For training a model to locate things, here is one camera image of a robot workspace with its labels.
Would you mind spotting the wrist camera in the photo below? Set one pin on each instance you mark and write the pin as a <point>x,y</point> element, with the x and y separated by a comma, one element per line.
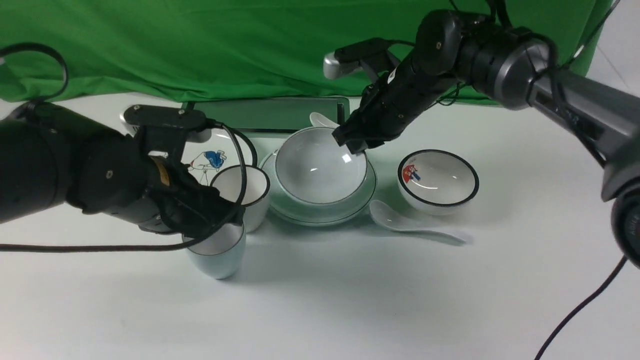
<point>162,128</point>
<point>371,56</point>

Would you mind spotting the plain white ceramic spoon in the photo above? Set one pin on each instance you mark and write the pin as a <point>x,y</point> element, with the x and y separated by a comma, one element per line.
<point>388,218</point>

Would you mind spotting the pale green plain plate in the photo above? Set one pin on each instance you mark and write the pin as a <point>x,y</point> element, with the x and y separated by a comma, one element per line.
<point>311,215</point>

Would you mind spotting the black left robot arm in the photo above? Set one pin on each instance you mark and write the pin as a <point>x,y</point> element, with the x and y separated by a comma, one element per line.
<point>51,155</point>

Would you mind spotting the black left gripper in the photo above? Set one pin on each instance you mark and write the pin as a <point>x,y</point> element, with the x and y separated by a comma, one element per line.
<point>142,181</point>

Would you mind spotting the black-rimmed illustrated bowl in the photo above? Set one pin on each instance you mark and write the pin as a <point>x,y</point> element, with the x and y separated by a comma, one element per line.
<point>436,182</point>

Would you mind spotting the green backdrop cloth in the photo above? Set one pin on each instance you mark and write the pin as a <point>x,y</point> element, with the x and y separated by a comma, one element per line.
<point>198,50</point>

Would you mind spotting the pale green plain cup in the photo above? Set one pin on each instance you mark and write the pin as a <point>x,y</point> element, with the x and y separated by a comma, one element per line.
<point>220,255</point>

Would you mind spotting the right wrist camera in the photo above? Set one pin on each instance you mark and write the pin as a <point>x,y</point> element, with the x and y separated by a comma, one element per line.
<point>371,56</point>

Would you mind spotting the white spoon with characters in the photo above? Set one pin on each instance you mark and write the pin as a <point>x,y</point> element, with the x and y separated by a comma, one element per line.
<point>320,121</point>

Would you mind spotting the black-rimmed illustrated plate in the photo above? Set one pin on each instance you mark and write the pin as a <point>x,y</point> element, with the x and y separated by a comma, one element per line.
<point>206,159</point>

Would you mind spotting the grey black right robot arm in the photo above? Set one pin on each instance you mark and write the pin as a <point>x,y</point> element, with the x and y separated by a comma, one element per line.
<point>515,67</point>

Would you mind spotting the dark green rectangular tray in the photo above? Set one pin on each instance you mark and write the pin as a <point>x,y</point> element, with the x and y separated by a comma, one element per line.
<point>275,116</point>

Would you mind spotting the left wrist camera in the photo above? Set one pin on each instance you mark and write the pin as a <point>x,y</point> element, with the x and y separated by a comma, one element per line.
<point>162,128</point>

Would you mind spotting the pale green plain bowl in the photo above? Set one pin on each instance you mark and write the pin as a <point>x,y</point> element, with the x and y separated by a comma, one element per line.
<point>312,168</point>

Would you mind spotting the black-rimmed white cup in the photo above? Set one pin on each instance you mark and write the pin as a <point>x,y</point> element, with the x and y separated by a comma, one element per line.
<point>256,199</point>

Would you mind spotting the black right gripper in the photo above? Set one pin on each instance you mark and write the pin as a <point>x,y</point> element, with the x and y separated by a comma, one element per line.
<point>404,95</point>

